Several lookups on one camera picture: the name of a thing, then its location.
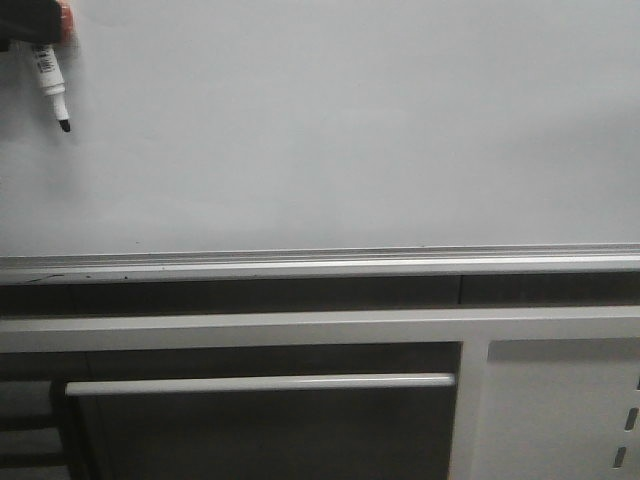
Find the white whiteboard with aluminium frame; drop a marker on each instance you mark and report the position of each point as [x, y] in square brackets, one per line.
[221, 139]

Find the white metal frame rack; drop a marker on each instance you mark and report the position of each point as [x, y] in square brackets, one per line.
[474, 328]

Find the red round magnet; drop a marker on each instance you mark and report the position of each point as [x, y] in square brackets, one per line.
[67, 22]

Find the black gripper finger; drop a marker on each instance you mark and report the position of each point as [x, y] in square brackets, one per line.
[31, 21]

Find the white whiteboard marker black tip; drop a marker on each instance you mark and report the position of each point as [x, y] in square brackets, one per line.
[51, 81]

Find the dark chair back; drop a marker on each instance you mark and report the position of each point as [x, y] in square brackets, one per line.
[31, 447]

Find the white rounded rail bar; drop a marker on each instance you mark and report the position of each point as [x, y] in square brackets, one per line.
[257, 384]

